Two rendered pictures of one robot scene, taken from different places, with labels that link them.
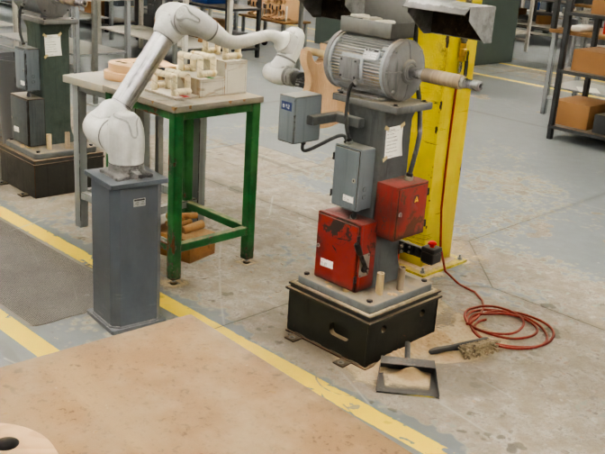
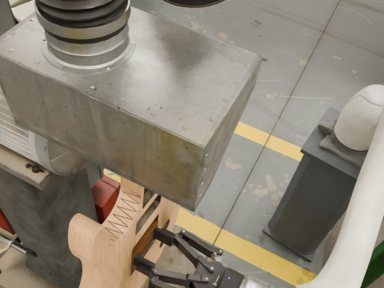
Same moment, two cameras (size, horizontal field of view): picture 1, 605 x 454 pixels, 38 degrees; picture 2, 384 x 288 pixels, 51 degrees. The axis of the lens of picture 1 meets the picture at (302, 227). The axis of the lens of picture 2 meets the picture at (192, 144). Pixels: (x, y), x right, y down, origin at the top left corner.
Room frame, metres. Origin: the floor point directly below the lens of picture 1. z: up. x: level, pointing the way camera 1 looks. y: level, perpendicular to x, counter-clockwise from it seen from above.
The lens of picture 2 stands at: (4.46, -0.13, 1.86)
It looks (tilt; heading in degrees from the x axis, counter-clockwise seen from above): 52 degrees down; 158
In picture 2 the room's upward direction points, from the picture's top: 7 degrees clockwise
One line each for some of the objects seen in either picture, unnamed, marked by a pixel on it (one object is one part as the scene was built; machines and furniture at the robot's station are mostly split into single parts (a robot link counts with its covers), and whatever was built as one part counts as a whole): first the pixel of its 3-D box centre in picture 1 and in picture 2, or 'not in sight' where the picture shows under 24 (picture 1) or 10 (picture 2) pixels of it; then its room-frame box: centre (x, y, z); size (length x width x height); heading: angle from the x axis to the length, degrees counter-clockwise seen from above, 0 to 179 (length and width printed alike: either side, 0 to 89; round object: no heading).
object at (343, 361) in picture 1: (362, 310); not in sight; (3.74, -0.30, 0.12); 0.61 x 0.51 x 0.25; 136
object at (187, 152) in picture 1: (186, 161); not in sight; (4.94, 0.69, 0.45); 0.05 x 0.05 x 0.90; 46
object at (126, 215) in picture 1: (126, 248); (319, 191); (3.76, 0.79, 0.35); 0.28 x 0.28 x 0.70; 38
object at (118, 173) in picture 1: (128, 168); (347, 136); (3.74, 0.78, 0.73); 0.22 x 0.18 x 0.06; 38
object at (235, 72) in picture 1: (220, 73); not in sight; (4.67, 0.49, 1.02); 0.27 x 0.15 x 0.17; 46
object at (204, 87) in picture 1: (195, 83); not in sight; (4.57, 0.60, 0.98); 0.27 x 0.16 x 0.09; 46
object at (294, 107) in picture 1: (314, 126); not in sight; (3.67, -0.02, 0.99); 0.24 x 0.21 x 0.26; 46
